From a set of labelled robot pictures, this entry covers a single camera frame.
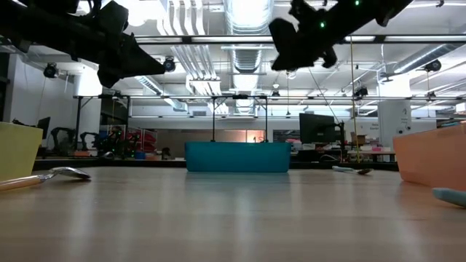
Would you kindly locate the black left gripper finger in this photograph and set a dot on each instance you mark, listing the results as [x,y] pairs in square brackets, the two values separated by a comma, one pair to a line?
[140,54]
[138,69]

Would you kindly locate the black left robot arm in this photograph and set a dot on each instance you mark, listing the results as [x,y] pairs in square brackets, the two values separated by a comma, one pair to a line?
[43,29]

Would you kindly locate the black ceiling spotlight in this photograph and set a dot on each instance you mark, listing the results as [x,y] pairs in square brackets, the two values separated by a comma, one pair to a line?
[169,65]
[433,65]
[51,71]
[360,91]

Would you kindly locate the plain white pillar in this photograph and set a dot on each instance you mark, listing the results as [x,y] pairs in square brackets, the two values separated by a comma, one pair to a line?
[89,87]

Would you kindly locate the red storage shelf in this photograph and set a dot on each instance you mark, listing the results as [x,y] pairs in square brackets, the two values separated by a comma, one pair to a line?
[145,140]

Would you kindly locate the black background robot station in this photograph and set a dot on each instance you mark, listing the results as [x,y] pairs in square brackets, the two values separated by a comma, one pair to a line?
[109,143]

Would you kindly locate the black computer monitor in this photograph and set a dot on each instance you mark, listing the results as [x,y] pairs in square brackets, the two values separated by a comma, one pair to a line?
[316,127]

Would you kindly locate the small dark monitor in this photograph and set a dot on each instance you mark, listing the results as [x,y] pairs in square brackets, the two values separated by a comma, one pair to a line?
[44,125]

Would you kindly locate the silver ceiling pipe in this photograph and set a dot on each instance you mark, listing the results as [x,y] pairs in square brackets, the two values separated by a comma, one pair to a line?
[418,58]

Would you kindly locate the cardboard box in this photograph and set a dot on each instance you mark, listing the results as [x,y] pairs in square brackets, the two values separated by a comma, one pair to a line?
[358,139]

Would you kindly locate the white pillar with sign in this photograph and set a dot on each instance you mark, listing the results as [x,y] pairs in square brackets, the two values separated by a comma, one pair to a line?
[395,123]

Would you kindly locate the yellow translucent plastic bin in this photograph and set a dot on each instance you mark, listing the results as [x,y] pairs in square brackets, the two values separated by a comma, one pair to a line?
[18,153]

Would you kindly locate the blue plastic bin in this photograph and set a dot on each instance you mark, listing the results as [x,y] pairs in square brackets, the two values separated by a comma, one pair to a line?
[236,157]

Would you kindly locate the orange translucent plastic bin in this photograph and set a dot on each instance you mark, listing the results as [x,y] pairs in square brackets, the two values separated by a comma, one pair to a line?
[433,160]

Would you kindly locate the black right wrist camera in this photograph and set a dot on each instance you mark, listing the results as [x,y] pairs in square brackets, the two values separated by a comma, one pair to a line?
[282,40]

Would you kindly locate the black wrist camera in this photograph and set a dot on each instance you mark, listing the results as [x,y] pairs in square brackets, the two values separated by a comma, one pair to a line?
[282,40]
[114,16]

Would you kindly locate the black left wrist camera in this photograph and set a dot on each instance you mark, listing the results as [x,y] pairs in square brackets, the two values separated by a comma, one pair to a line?
[114,16]

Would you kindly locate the black background gantry frame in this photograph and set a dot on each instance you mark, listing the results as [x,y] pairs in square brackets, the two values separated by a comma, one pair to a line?
[78,120]

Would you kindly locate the silver ceiling air duct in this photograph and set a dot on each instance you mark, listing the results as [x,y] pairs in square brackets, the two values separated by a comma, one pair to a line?
[247,22]

